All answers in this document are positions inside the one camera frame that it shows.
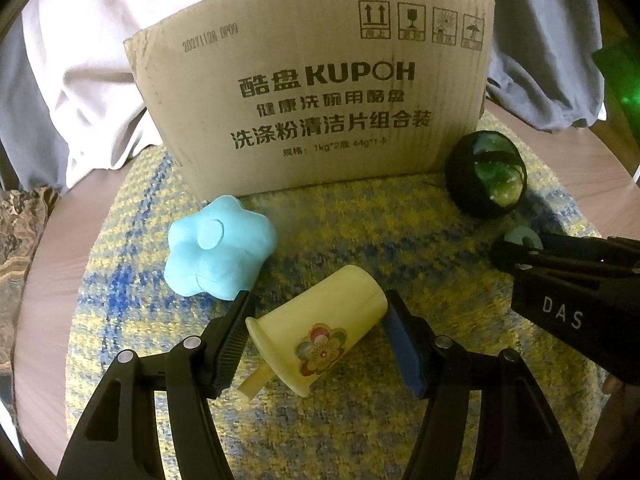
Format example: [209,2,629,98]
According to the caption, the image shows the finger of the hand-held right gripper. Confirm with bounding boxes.
[489,239,640,282]
[540,232,640,262]

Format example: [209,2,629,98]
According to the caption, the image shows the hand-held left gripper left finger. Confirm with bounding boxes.
[56,290,253,480]

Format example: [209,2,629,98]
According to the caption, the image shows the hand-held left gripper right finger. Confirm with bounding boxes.
[382,290,583,480]

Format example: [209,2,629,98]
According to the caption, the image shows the pale yellow toy cup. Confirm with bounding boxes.
[239,266,389,401]

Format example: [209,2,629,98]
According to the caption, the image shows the brown cardboard box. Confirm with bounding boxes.
[123,0,496,198]

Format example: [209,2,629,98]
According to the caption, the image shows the blue star-shaped toy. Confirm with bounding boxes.
[165,195,277,301]

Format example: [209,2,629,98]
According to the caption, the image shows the black and green ball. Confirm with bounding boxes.
[445,131,528,218]

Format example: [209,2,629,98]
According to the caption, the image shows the yellow blue plaid cloth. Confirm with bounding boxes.
[65,110,608,480]

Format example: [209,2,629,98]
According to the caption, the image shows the green translucent object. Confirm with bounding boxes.
[592,39,640,113]

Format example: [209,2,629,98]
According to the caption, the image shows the grey cloth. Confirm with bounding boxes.
[0,0,608,193]

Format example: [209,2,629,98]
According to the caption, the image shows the brown patterned scarf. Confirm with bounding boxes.
[0,185,61,376]

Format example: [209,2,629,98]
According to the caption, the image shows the pale pink cloth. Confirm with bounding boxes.
[22,0,281,192]

